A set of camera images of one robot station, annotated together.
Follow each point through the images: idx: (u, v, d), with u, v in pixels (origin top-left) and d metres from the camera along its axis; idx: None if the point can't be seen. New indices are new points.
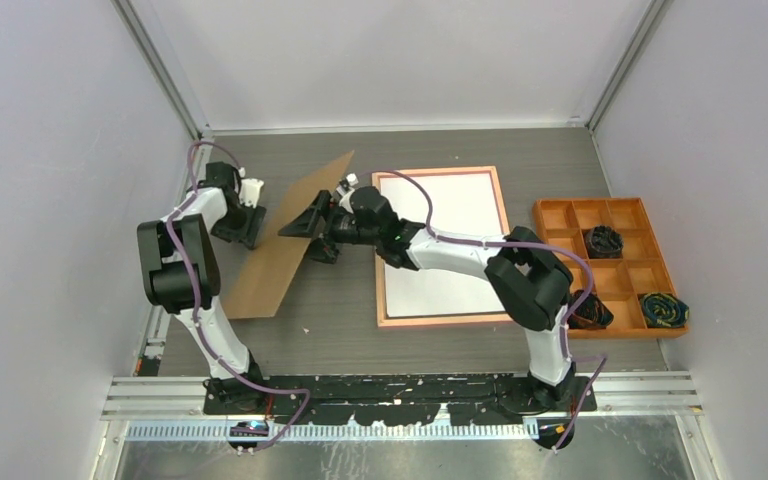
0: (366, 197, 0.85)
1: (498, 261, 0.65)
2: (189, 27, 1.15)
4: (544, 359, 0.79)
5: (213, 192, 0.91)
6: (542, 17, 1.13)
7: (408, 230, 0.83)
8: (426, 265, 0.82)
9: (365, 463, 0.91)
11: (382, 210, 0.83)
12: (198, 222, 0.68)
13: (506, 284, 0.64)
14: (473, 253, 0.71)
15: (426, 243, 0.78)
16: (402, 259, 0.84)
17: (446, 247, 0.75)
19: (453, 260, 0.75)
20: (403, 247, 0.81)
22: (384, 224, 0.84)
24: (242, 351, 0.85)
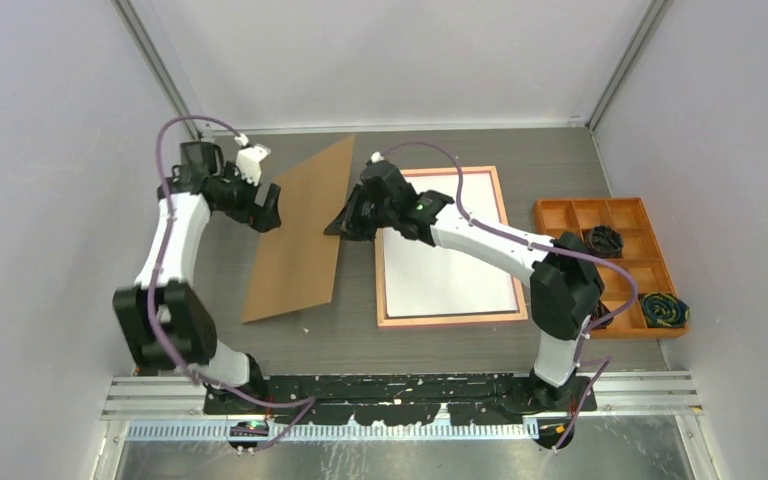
0: (375, 168, 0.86)
1: (544, 269, 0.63)
2: (189, 27, 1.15)
4: (547, 359, 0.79)
5: (192, 199, 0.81)
6: (542, 17, 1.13)
7: (430, 200, 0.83)
8: (439, 242, 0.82)
9: (365, 463, 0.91)
11: (391, 178, 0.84)
12: (185, 298, 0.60)
13: (549, 294, 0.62)
14: (514, 251, 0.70)
15: (455, 226, 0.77)
16: (419, 229, 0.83)
17: (481, 236, 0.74)
19: (485, 248, 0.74)
20: (426, 220, 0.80)
22: (396, 192, 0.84)
24: (240, 361, 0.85)
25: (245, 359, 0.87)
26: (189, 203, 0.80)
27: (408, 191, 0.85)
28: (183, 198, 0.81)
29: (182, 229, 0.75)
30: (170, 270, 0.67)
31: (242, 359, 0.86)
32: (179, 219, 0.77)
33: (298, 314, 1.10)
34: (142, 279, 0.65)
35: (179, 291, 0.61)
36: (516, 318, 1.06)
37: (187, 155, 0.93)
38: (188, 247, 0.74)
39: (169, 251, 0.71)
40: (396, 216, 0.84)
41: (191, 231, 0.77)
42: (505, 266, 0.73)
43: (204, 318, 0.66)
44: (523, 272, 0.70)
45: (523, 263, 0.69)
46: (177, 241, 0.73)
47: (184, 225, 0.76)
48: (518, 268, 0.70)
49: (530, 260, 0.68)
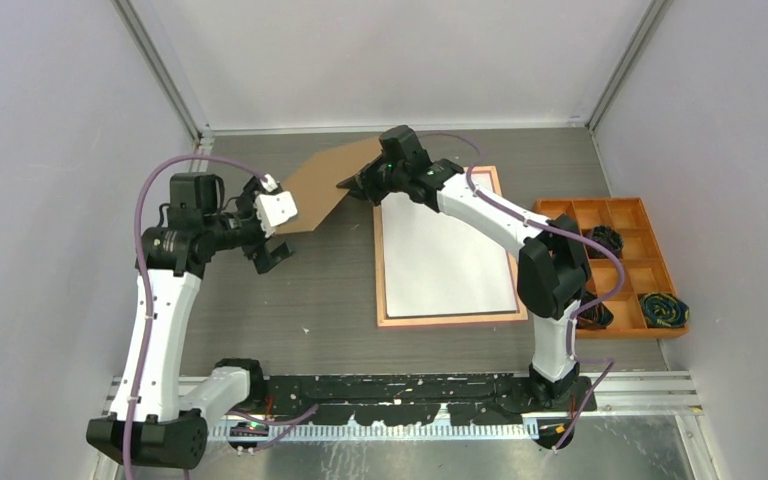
0: (397, 130, 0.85)
1: (535, 245, 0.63)
2: (189, 27, 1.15)
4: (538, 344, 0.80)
5: (172, 281, 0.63)
6: (543, 17, 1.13)
7: (441, 167, 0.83)
8: (442, 208, 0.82)
9: (365, 463, 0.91)
11: (407, 142, 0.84)
12: (165, 441, 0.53)
13: (534, 269, 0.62)
14: (508, 225, 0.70)
15: (460, 194, 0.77)
16: (427, 194, 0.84)
17: (481, 207, 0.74)
19: (482, 219, 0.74)
20: (433, 186, 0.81)
22: (410, 156, 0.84)
24: (241, 376, 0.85)
25: (246, 378, 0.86)
26: (173, 291, 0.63)
27: (422, 157, 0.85)
28: (163, 279, 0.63)
29: (162, 331, 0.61)
30: (147, 399, 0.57)
31: (243, 379, 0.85)
32: (159, 315, 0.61)
33: (298, 314, 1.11)
34: (118, 411, 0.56)
35: (157, 436, 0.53)
36: (516, 318, 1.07)
37: (178, 194, 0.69)
38: (172, 350, 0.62)
39: (148, 361, 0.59)
40: (406, 177, 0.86)
41: (176, 329, 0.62)
42: (499, 239, 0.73)
43: (192, 428, 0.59)
44: (513, 247, 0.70)
45: (515, 237, 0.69)
46: (156, 347, 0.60)
47: (165, 326, 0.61)
48: (510, 241, 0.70)
49: (522, 235, 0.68)
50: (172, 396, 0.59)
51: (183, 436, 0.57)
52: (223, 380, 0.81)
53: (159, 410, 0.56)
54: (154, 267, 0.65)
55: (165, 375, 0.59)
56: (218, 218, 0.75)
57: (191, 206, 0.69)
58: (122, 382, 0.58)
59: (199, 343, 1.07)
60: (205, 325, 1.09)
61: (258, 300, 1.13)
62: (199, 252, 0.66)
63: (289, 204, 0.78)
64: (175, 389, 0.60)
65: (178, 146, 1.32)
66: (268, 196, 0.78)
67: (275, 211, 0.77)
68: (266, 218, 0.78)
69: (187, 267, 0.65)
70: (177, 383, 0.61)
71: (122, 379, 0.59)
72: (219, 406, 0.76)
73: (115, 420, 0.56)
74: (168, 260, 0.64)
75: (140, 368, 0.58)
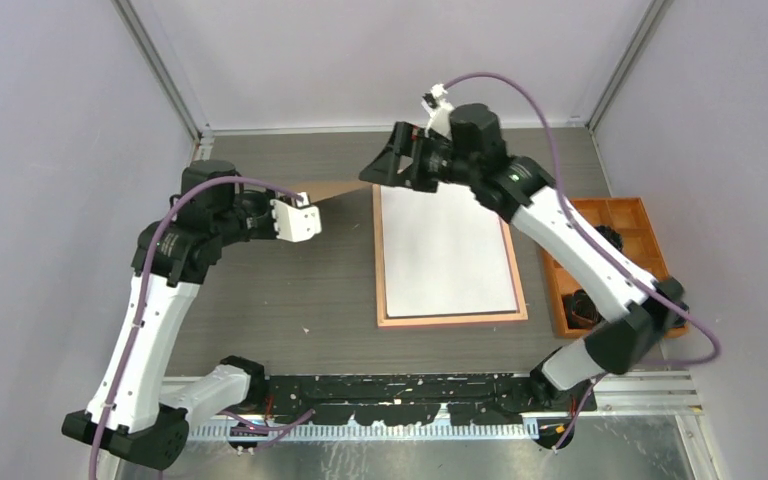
0: (473, 113, 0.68)
1: (641, 315, 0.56)
2: (188, 26, 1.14)
4: (563, 364, 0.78)
5: (164, 291, 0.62)
6: (543, 17, 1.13)
7: (525, 172, 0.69)
8: (517, 224, 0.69)
9: (365, 462, 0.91)
11: (488, 129, 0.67)
12: (130, 453, 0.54)
13: (631, 340, 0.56)
14: (609, 279, 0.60)
15: (551, 220, 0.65)
16: (503, 200, 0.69)
17: (576, 243, 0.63)
19: (571, 256, 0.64)
20: (515, 194, 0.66)
22: (489, 149, 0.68)
24: (238, 379, 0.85)
25: (245, 381, 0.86)
26: (164, 301, 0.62)
27: (503, 152, 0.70)
28: (159, 286, 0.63)
29: (146, 341, 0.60)
30: (120, 407, 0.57)
31: (242, 382, 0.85)
32: (146, 324, 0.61)
33: (298, 314, 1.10)
34: (92, 413, 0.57)
35: (124, 448, 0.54)
36: (516, 318, 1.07)
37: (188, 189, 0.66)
38: (157, 355, 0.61)
39: (128, 370, 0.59)
40: (479, 174, 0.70)
41: (162, 339, 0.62)
42: (587, 285, 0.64)
43: (168, 433, 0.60)
44: (607, 302, 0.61)
45: (615, 296, 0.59)
46: (139, 355, 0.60)
47: (151, 336, 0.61)
48: (605, 296, 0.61)
49: (627, 298, 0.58)
50: (150, 402, 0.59)
51: (154, 445, 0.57)
52: (219, 382, 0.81)
53: (131, 421, 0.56)
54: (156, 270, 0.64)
55: (144, 384, 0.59)
56: (233, 215, 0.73)
57: (200, 205, 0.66)
58: (102, 384, 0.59)
59: (199, 343, 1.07)
60: (204, 325, 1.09)
61: (258, 300, 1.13)
62: (198, 260, 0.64)
63: (315, 223, 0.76)
64: (154, 394, 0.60)
65: (178, 146, 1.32)
66: (296, 208, 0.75)
67: (298, 228, 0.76)
68: (289, 229, 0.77)
69: (183, 276, 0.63)
70: (156, 390, 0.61)
71: (103, 380, 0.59)
72: (210, 407, 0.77)
73: (89, 420, 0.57)
74: (166, 265, 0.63)
75: (119, 375, 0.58)
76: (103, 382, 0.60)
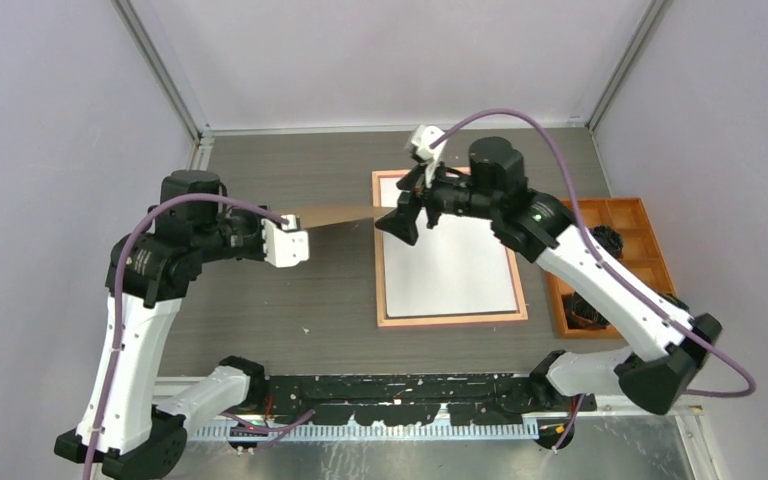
0: (497, 151, 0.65)
1: (679, 359, 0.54)
2: (188, 27, 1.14)
4: (580, 376, 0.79)
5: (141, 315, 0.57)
6: (543, 17, 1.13)
7: (549, 212, 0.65)
8: (540, 263, 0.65)
9: (365, 462, 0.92)
11: (512, 168, 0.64)
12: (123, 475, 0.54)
13: (672, 384, 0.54)
14: (645, 320, 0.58)
15: (579, 260, 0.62)
16: (526, 242, 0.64)
17: (607, 284, 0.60)
19: (602, 296, 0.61)
20: (540, 233, 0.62)
22: (512, 187, 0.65)
24: (238, 382, 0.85)
25: (246, 382, 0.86)
26: (141, 325, 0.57)
27: (522, 189, 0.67)
28: (135, 308, 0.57)
29: (128, 365, 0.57)
30: (109, 431, 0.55)
31: (242, 383, 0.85)
32: (126, 347, 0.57)
33: (298, 315, 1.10)
34: (83, 435, 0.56)
35: (116, 470, 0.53)
36: (516, 318, 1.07)
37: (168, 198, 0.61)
38: (144, 374, 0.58)
39: (113, 393, 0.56)
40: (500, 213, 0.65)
41: (146, 360, 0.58)
42: (619, 325, 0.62)
43: (166, 442, 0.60)
44: (642, 343, 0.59)
45: (654, 339, 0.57)
46: (122, 379, 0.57)
47: (133, 358, 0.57)
48: (642, 338, 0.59)
49: (665, 340, 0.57)
50: (143, 417, 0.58)
51: (149, 460, 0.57)
52: (218, 385, 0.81)
53: (121, 444, 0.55)
54: (129, 292, 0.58)
55: (131, 405, 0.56)
56: (216, 229, 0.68)
57: (180, 216, 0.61)
58: (90, 406, 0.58)
59: (198, 344, 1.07)
60: (204, 326, 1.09)
61: (258, 300, 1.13)
62: (175, 275, 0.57)
63: (302, 249, 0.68)
64: (145, 410, 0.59)
65: (178, 146, 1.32)
66: (281, 231, 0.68)
67: (283, 253, 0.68)
68: (273, 252, 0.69)
69: (160, 295, 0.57)
70: (147, 406, 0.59)
71: (90, 402, 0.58)
72: (210, 410, 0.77)
73: (80, 442, 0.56)
74: (140, 285, 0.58)
75: (104, 400, 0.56)
76: (90, 404, 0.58)
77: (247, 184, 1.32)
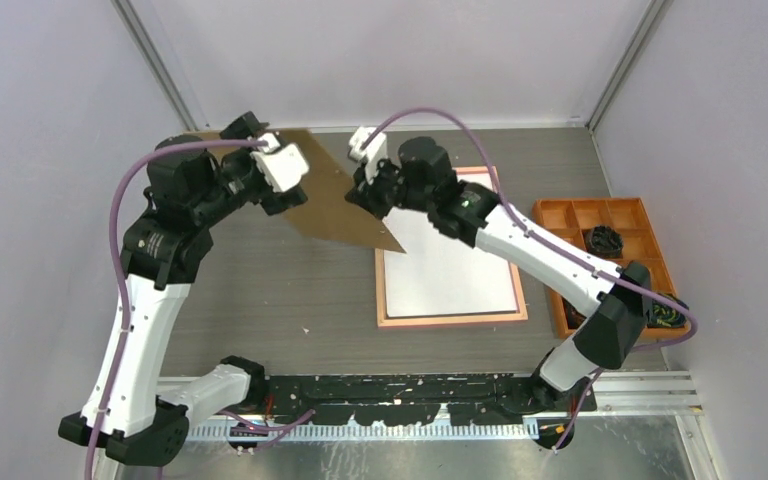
0: (420, 148, 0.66)
1: (612, 301, 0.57)
2: (189, 27, 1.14)
4: (563, 365, 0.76)
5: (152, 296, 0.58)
6: (542, 16, 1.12)
7: (476, 197, 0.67)
8: (478, 244, 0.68)
9: (365, 463, 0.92)
11: (437, 162, 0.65)
12: (125, 457, 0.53)
13: (611, 328, 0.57)
14: (576, 275, 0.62)
15: (509, 234, 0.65)
16: (462, 229, 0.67)
17: (538, 249, 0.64)
19: (533, 262, 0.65)
20: (473, 220, 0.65)
22: (442, 181, 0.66)
24: (238, 381, 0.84)
25: (246, 381, 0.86)
26: (152, 305, 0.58)
27: (453, 180, 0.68)
28: (145, 290, 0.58)
29: (136, 346, 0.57)
30: (114, 414, 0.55)
31: (243, 381, 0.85)
32: (135, 329, 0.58)
33: (299, 314, 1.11)
34: (87, 417, 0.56)
35: (120, 452, 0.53)
36: (516, 318, 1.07)
37: (158, 182, 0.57)
38: (150, 358, 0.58)
39: (121, 373, 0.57)
40: (435, 207, 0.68)
41: (153, 345, 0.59)
42: (556, 286, 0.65)
43: (168, 431, 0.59)
44: (580, 299, 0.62)
45: (586, 293, 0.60)
46: (128, 361, 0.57)
47: (140, 340, 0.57)
48: (577, 294, 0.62)
49: (596, 290, 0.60)
50: (147, 402, 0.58)
51: (151, 447, 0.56)
52: (218, 381, 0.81)
53: (125, 426, 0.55)
54: (134, 271, 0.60)
55: (137, 388, 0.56)
56: (218, 189, 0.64)
57: (176, 196, 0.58)
58: (96, 387, 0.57)
59: (199, 343, 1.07)
60: (205, 326, 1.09)
61: (258, 300, 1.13)
62: (186, 260, 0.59)
63: (298, 162, 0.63)
64: (150, 396, 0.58)
65: None
66: (268, 155, 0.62)
67: (284, 174, 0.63)
68: (273, 180, 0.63)
69: (170, 279, 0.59)
70: (152, 391, 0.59)
71: (96, 385, 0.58)
72: (211, 406, 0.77)
73: (84, 424, 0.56)
74: (152, 267, 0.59)
75: (112, 380, 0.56)
76: (97, 385, 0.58)
77: None
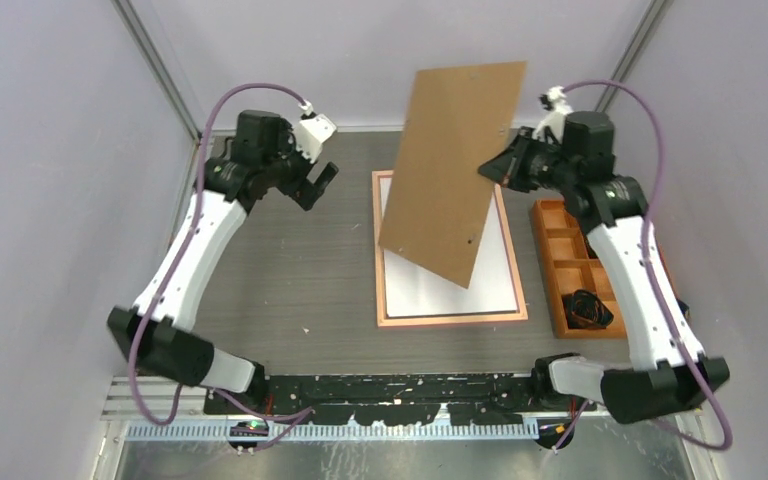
0: (588, 117, 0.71)
1: (666, 374, 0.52)
2: (190, 27, 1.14)
4: (572, 379, 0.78)
5: (221, 206, 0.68)
6: (543, 16, 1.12)
7: (625, 193, 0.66)
8: (591, 239, 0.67)
9: (365, 462, 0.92)
11: (599, 136, 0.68)
12: (173, 342, 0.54)
13: (645, 390, 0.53)
14: (654, 330, 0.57)
15: (625, 250, 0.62)
16: (588, 210, 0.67)
17: (641, 286, 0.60)
19: (627, 291, 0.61)
20: (604, 203, 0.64)
22: (593, 157, 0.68)
24: (244, 369, 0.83)
25: (249, 370, 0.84)
26: (219, 214, 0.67)
27: (608, 164, 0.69)
28: (214, 202, 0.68)
29: (199, 246, 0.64)
30: (168, 301, 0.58)
31: (248, 369, 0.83)
32: (201, 232, 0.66)
33: (298, 314, 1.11)
34: (140, 304, 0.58)
35: (167, 336, 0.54)
36: (516, 317, 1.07)
37: (243, 131, 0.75)
38: (204, 264, 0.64)
39: (180, 269, 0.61)
40: (575, 179, 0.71)
41: (210, 251, 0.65)
42: (630, 328, 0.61)
43: (200, 351, 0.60)
44: (641, 349, 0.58)
45: (650, 350, 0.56)
46: (189, 258, 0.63)
47: (202, 240, 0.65)
48: (641, 345, 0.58)
49: (661, 355, 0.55)
50: (192, 308, 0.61)
51: (186, 354, 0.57)
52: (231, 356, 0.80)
53: (176, 312, 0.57)
54: (208, 187, 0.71)
55: (191, 284, 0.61)
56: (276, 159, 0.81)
57: (252, 143, 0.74)
58: (152, 282, 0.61)
59: None
60: (205, 326, 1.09)
61: (257, 300, 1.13)
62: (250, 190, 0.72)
63: (328, 121, 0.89)
64: (197, 304, 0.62)
65: (178, 147, 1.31)
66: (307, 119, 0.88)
67: (317, 127, 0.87)
68: (308, 139, 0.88)
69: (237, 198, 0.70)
70: (199, 299, 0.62)
71: (152, 279, 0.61)
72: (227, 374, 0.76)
73: (134, 310, 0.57)
74: (220, 188, 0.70)
75: (170, 272, 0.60)
76: (151, 282, 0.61)
77: None
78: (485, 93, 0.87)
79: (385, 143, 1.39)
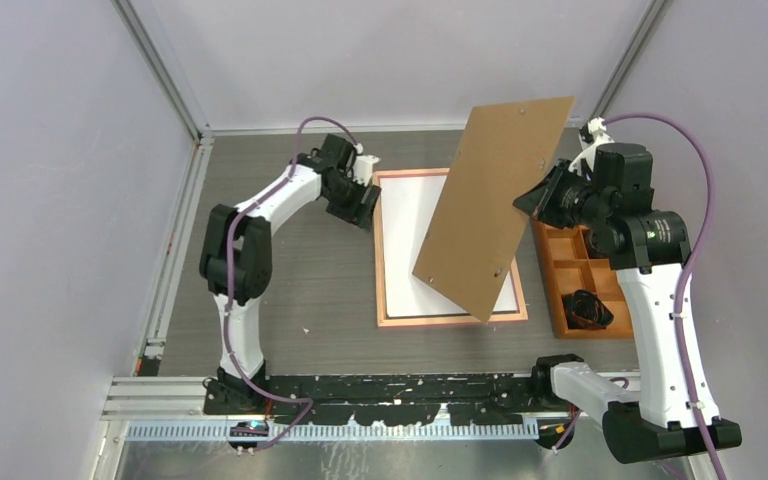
0: (624, 147, 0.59)
1: (676, 438, 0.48)
2: (189, 26, 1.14)
4: (573, 391, 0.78)
5: (311, 175, 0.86)
6: (543, 16, 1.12)
7: (667, 234, 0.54)
8: (619, 276, 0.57)
9: (365, 462, 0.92)
11: (635, 165, 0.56)
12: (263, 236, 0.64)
13: (651, 450, 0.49)
14: (672, 389, 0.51)
15: (655, 299, 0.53)
16: (623, 247, 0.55)
17: (665, 339, 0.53)
19: (647, 340, 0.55)
20: (640, 241, 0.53)
22: (628, 189, 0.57)
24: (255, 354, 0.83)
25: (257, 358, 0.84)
26: (308, 179, 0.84)
27: (647, 199, 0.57)
28: (305, 174, 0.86)
29: (290, 189, 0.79)
30: (263, 210, 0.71)
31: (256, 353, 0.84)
32: (293, 182, 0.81)
33: (299, 314, 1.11)
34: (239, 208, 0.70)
35: (256, 232, 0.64)
36: (516, 318, 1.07)
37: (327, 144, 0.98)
38: (289, 205, 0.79)
39: (274, 197, 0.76)
40: (608, 212, 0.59)
41: (295, 199, 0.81)
42: (644, 377, 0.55)
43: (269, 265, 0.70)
44: (649, 401, 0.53)
45: (663, 409, 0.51)
46: (283, 193, 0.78)
47: (294, 188, 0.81)
48: (653, 400, 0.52)
49: (675, 416, 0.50)
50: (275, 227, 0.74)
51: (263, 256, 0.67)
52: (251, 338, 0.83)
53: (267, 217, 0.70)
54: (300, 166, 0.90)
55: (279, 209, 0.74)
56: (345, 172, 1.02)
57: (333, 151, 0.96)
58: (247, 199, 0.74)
59: (199, 343, 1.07)
60: (204, 326, 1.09)
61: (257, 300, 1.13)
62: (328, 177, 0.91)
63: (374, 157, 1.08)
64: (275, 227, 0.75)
65: (178, 147, 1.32)
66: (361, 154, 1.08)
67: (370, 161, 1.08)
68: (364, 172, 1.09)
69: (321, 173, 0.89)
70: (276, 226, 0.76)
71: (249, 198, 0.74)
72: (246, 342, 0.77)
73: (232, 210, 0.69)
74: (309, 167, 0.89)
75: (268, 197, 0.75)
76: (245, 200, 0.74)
77: (244, 184, 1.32)
78: (532, 130, 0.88)
79: (385, 143, 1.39)
